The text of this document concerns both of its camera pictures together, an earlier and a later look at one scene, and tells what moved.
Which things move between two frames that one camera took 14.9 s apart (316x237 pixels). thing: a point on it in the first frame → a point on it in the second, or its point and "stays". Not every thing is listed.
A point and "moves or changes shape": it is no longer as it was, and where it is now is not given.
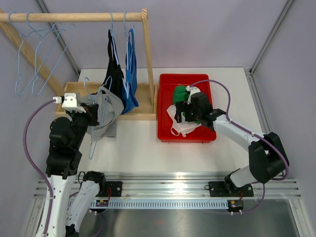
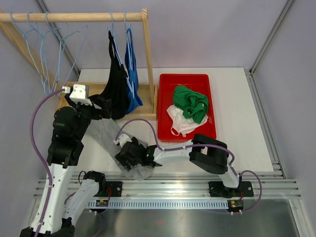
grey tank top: [110, 107] moves or changes shape
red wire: [109, 195] stays
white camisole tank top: [183, 127] stays
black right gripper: [183, 106] → [123, 160]
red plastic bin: [166, 83] stays
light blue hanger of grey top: [103, 112] → [69, 46]
